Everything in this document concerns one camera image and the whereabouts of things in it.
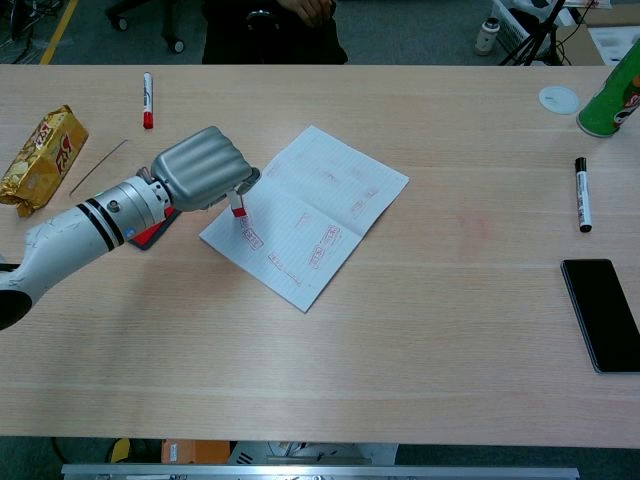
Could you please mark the golden snack packet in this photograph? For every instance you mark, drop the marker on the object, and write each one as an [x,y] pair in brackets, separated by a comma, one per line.
[45,160]

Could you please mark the black tripod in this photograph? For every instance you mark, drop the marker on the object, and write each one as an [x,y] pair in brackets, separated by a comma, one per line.
[549,25]

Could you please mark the person left hand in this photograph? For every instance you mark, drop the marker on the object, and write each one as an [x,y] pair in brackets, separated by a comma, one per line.
[310,10]

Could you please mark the white bottle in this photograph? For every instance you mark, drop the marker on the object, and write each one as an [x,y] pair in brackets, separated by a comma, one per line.
[486,37]

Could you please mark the white robot base unit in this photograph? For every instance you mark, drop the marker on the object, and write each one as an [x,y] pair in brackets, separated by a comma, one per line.
[310,452]

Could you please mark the white round grommet cover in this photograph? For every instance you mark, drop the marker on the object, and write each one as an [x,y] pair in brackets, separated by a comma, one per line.
[559,100]

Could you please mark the black office chair base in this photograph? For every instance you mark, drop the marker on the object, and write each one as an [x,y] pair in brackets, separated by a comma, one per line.
[176,46]

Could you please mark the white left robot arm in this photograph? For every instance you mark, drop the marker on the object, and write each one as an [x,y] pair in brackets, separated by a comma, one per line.
[65,240]

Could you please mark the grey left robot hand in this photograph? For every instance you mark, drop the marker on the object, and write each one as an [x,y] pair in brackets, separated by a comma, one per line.
[202,167]

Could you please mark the open lined notebook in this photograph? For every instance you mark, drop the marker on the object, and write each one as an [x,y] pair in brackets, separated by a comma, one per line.
[320,200]

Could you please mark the black smartphone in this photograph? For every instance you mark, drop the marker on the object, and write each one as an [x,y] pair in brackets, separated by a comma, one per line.
[600,315]

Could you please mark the person in black clothes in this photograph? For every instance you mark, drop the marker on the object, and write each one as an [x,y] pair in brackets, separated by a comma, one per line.
[225,40]

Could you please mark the aluminium rail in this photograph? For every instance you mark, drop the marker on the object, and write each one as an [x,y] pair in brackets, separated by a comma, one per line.
[320,472]

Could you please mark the red ink pad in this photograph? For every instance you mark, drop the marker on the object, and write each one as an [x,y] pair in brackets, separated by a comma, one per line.
[150,235]

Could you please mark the orange box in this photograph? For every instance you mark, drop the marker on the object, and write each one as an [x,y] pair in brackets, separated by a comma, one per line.
[200,452]

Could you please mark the small white red stamp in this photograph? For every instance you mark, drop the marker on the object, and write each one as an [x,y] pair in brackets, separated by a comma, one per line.
[239,210]

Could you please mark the black whiteboard marker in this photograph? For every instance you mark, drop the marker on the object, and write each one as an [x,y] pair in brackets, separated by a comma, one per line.
[582,195]

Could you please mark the white plastic basket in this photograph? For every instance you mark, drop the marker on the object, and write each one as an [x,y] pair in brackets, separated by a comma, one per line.
[515,25]

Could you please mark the cardboard box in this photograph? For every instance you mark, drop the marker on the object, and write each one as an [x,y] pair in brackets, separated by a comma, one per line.
[580,45]

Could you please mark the red whiteboard marker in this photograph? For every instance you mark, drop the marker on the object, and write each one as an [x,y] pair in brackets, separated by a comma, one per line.
[147,100]

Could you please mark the green chips can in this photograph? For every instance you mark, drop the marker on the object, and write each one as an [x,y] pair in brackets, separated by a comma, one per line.
[610,100]

